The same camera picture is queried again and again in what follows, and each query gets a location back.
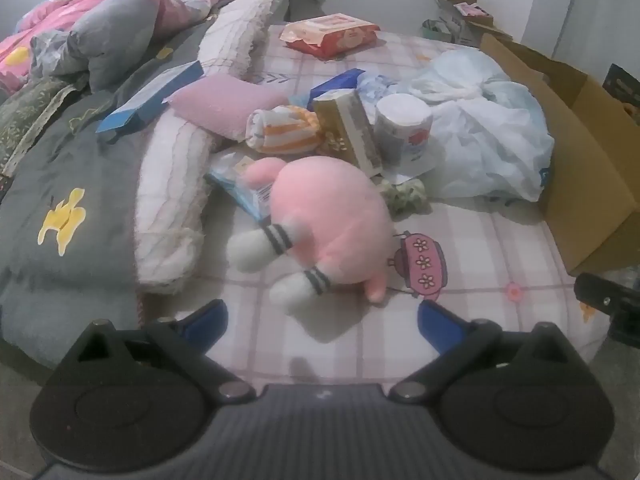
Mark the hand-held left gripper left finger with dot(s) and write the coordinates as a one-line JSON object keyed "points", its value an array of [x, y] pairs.
{"points": [[205, 321]]}

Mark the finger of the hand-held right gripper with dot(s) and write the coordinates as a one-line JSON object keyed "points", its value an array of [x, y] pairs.
{"points": [[607, 296]]}

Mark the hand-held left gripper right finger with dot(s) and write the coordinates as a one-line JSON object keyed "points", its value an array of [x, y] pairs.
{"points": [[434, 319]]}

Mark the large cardboard box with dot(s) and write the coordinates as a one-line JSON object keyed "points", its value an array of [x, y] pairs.
{"points": [[575, 170]]}

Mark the pink plush toy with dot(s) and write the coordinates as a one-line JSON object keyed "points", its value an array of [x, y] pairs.
{"points": [[325, 210]]}

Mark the toilet paper roll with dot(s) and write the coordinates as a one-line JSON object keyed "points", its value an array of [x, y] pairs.
{"points": [[402, 130]]}

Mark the gold tissue box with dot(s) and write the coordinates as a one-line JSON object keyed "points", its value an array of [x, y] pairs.
{"points": [[350, 130]]}

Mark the pink pillow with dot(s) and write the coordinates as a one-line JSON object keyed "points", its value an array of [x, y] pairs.
{"points": [[220, 102]]}

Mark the blue and white box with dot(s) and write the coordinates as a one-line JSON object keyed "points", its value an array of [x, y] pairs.
{"points": [[150, 97]]}

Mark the royal blue packet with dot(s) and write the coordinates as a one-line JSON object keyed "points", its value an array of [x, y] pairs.
{"points": [[335, 84]]}

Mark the plaid bed sheet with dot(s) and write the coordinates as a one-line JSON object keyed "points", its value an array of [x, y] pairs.
{"points": [[475, 260]]}

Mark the green floral scrunchie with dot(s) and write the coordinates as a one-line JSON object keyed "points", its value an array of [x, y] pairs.
{"points": [[400, 197]]}

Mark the grey blanket with yellow print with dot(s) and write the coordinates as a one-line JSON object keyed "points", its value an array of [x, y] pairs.
{"points": [[75, 270]]}

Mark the white fluffy blanket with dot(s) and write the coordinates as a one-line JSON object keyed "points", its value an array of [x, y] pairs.
{"points": [[170, 185]]}

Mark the light blue snack packet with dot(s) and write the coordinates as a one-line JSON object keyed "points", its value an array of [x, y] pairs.
{"points": [[235, 180]]}

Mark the white plastic bag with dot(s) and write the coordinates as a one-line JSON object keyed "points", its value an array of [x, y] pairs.
{"points": [[490, 150]]}

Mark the black box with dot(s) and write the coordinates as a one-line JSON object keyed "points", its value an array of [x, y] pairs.
{"points": [[622, 92]]}

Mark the orange striped sock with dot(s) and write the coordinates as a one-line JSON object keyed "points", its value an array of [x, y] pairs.
{"points": [[285, 132]]}

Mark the crumpled clear plastic wrapper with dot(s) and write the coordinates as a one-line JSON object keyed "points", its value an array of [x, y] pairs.
{"points": [[380, 87]]}

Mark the olive floral cloth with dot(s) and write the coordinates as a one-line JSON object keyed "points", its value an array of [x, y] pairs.
{"points": [[30, 115]]}

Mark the green printed box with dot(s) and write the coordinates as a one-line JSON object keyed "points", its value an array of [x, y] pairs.
{"points": [[437, 30]]}

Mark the red wet wipes pack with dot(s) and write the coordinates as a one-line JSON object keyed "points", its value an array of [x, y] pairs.
{"points": [[330, 35]]}

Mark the open small cardboard box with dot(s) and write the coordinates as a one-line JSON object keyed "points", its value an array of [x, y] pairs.
{"points": [[467, 12]]}

